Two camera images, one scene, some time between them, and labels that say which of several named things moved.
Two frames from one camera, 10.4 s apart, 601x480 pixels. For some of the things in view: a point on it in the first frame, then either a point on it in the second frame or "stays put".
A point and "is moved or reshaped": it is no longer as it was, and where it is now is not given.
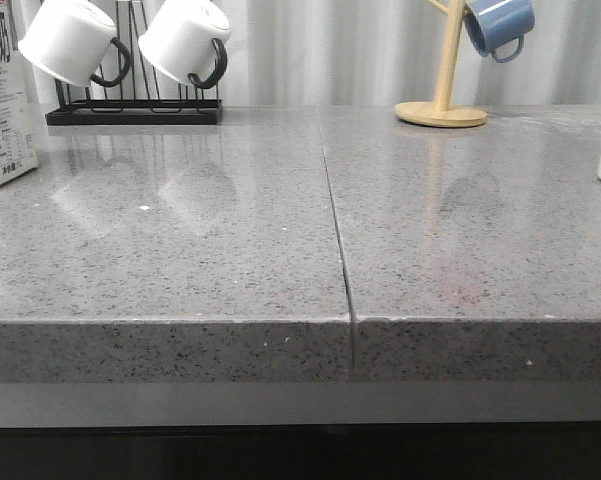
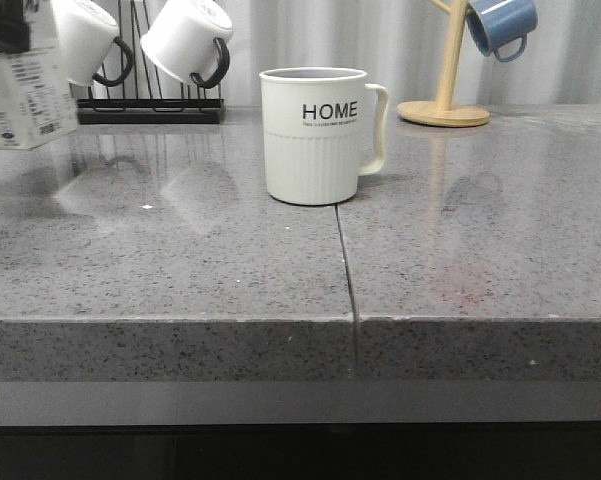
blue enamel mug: (496, 27) stays put
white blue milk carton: (8, 99) is moved or reshaped
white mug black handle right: (185, 38) stays put
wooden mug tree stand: (440, 113) stays put
